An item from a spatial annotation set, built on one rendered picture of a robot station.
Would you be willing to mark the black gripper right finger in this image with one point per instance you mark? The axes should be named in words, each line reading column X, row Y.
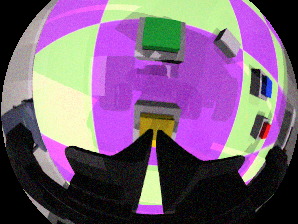
column 179, row 170

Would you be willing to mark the green button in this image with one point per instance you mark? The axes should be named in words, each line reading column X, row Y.
column 160, row 39

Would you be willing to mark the red button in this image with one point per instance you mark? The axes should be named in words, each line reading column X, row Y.
column 260, row 128

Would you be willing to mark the yellow button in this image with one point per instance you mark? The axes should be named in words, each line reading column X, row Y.
column 155, row 115

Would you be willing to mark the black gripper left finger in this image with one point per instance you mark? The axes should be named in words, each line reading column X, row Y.
column 126, row 168

